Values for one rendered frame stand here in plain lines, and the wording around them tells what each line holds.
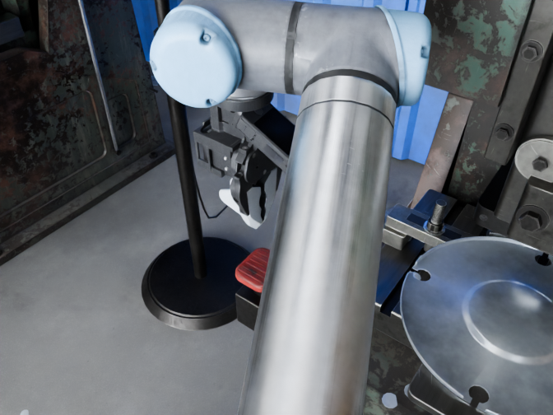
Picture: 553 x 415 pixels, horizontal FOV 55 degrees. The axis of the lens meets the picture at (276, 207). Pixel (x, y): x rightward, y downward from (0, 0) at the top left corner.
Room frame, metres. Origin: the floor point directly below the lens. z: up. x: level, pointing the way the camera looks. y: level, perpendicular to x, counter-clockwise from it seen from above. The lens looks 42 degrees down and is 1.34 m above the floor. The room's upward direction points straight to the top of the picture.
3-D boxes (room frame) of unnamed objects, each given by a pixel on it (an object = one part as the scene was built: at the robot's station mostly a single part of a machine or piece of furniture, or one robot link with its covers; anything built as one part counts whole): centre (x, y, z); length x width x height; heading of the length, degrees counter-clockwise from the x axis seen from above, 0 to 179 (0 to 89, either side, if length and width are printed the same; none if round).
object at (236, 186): (0.51, 0.04, 0.93); 0.05 x 0.02 x 0.09; 144
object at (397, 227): (0.61, -0.24, 0.76); 0.17 x 0.06 x 0.10; 54
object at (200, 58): (0.43, 0.04, 1.14); 0.11 x 0.11 x 0.08; 79
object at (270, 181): (0.55, 0.03, 0.88); 0.06 x 0.03 x 0.09; 54
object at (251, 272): (0.52, 0.02, 0.72); 0.07 x 0.06 x 0.08; 144
